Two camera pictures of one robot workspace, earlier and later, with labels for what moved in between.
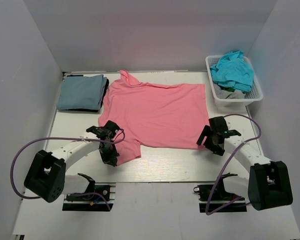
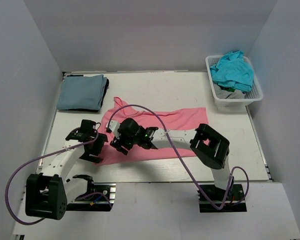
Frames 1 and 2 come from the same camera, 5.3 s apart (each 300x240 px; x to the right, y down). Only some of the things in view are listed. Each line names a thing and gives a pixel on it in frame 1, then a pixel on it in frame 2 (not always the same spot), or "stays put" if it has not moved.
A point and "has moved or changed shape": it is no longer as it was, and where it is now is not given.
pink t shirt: (148, 115) has moved or changed shape
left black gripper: (111, 159) → (100, 142)
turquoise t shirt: (232, 70) stays put
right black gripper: (217, 150) → (118, 142)
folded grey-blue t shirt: (82, 92) stays put
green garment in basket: (228, 89) stays put
